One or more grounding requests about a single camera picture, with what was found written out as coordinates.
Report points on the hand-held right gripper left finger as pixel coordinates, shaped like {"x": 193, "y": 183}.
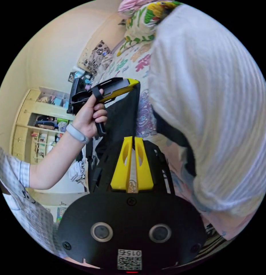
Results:
{"x": 121, "y": 171}

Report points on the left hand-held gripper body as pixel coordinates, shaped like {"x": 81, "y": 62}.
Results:
{"x": 111, "y": 89}

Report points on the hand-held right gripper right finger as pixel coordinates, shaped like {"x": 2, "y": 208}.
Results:
{"x": 143, "y": 174}

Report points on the black t-shirt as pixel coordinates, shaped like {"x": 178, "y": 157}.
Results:
{"x": 122, "y": 116}

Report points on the person's left forearm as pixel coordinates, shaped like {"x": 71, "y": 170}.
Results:
{"x": 55, "y": 161}

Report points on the person's left hand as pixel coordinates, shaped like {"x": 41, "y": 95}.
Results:
{"x": 87, "y": 122}

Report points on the black floral print cushion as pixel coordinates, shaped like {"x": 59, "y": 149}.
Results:
{"x": 96, "y": 58}

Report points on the pile of clothes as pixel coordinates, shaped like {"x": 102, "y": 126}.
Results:
{"x": 78, "y": 171}

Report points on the flower print pillow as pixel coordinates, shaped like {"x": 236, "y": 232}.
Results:
{"x": 143, "y": 23}

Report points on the pink cloth bundle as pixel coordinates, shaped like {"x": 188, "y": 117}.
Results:
{"x": 129, "y": 6}

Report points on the white ribbed garment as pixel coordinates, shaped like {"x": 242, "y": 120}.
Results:
{"x": 210, "y": 107}

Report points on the cream cupboard with shelves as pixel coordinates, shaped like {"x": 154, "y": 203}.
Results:
{"x": 27, "y": 129}

